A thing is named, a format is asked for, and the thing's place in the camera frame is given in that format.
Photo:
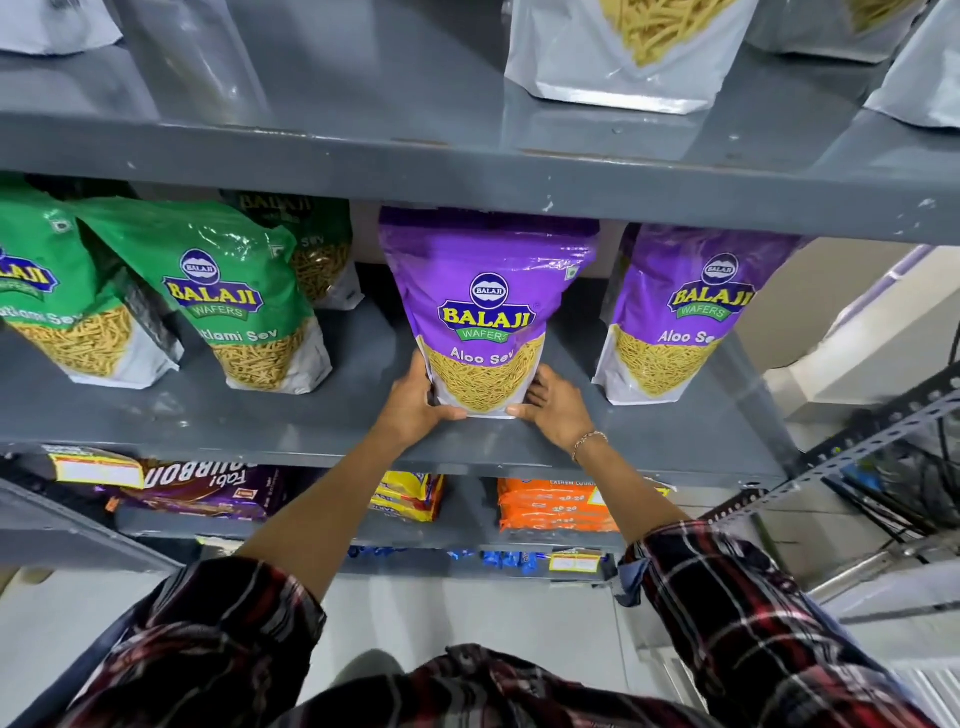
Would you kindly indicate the person's right hand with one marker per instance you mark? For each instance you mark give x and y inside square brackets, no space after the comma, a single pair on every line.
[561,412]

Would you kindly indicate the person's left hand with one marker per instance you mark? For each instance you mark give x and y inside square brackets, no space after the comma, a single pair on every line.
[409,409]

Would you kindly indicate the person's left thumb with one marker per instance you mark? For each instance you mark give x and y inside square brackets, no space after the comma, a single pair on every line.
[448,415]

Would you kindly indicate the person's right thumb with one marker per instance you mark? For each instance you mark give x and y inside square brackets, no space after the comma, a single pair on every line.
[525,411]

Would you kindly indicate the purple snack pouch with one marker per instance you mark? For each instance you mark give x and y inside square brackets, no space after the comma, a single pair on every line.
[690,322]
[480,300]

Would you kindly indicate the person's left forearm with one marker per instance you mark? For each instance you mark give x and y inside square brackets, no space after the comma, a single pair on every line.
[322,510]

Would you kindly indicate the person's right forearm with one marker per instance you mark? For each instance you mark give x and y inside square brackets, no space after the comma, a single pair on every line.
[631,491]

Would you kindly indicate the stack of yellow packets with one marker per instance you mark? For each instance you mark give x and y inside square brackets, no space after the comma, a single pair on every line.
[409,496]

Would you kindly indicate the stack of orange packets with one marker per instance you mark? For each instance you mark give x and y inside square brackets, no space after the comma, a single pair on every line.
[551,506]

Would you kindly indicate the row of blue packets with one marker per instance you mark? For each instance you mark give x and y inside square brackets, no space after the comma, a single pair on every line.
[502,559]

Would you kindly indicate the yellow shelf price label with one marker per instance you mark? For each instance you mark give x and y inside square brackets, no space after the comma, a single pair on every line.
[574,562]
[96,469]

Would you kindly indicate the green snack pouch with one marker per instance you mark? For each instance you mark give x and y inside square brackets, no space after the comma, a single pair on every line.
[322,247]
[52,300]
[217,285]

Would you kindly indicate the grey metal shelving rack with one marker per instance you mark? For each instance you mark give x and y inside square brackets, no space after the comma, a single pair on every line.
[450,161]

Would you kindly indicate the purple biscuit pack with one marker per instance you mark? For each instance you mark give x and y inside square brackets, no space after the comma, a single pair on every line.
[202,487]

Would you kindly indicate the red black plaid shirt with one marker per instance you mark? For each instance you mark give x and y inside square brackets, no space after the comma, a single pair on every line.
[225,660]

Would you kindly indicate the slotted angle metal rack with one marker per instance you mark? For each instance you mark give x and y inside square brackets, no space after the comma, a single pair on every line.
[862,442]

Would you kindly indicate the white chest freezer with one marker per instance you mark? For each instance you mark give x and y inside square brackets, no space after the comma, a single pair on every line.
[877,352]

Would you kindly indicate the white snack pouch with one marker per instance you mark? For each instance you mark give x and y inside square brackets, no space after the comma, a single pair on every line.
[817,30]
[622,60]
[926,82]
[45,26]

